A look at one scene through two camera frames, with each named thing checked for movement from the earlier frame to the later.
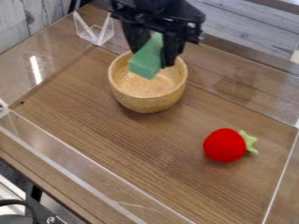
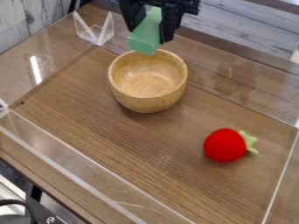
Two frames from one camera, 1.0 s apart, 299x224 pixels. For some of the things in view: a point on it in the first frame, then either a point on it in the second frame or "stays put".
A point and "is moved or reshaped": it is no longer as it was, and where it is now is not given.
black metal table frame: [37, 213] stays put
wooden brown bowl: [143, 94] stays put
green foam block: [144, 62] is moved or reshaped
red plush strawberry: [225, 144] stays put
